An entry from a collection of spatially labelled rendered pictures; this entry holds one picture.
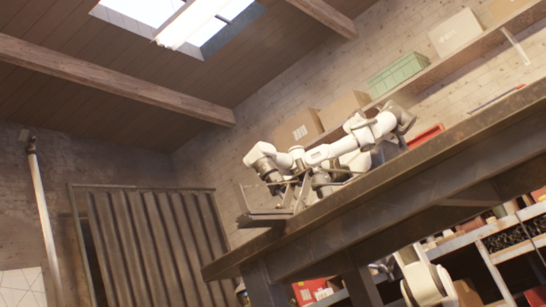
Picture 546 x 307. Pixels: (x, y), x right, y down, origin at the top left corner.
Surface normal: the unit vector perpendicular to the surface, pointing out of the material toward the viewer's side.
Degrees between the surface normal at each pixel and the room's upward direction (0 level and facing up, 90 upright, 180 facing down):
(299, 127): 93
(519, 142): 90
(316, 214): 90
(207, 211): 91
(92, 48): 174
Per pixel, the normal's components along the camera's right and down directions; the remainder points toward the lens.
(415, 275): -0.42, -0.20
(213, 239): 0.06, -0.40
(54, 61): 0.73, -0.49
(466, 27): -0.57, -0.07
